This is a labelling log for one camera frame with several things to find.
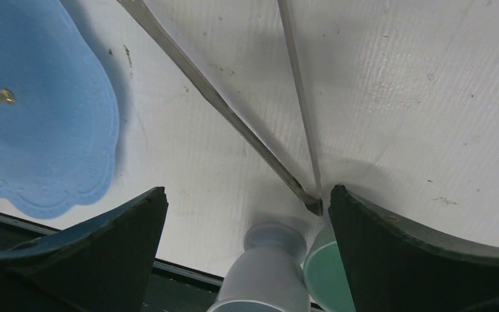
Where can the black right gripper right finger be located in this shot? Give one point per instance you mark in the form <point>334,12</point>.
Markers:
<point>393,263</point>

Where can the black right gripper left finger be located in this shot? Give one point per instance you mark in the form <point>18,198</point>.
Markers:
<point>101,264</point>

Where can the metal serving tongs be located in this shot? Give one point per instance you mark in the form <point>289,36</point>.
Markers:
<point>142,14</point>

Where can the green ceramic cup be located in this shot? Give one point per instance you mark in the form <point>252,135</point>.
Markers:
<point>324,273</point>

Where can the grey-blue ceramic mug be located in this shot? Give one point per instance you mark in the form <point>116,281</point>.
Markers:
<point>268,275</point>

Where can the blue three-tier cake stand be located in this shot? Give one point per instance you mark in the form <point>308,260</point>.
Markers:
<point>58,139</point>

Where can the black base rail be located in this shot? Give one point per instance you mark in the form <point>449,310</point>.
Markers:
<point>165,291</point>

